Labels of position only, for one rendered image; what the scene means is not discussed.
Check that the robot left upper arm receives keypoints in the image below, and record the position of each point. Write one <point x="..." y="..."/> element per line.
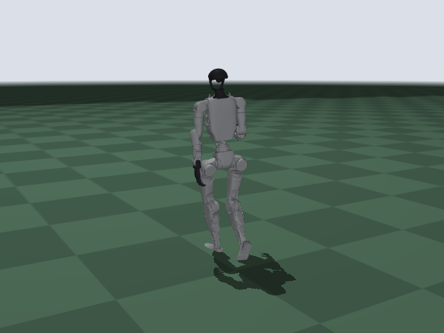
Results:
<point x="199" y="108"/>

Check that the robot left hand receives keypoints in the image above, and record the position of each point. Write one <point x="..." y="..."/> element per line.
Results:
<point x="197" y="173"/>

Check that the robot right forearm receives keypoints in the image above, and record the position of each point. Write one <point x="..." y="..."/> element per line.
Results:
<point x="239" y="137"/>

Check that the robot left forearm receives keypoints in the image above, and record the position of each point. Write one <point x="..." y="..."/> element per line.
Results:
<point x="197" y="151"/>

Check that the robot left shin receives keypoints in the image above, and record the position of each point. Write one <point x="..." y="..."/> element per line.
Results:
<point x="213" y="222"/>

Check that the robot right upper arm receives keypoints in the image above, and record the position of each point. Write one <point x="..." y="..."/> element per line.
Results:
<point x="241" y="116"/>

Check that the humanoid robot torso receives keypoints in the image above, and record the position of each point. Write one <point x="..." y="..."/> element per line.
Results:
<point x="221" y="124"/>

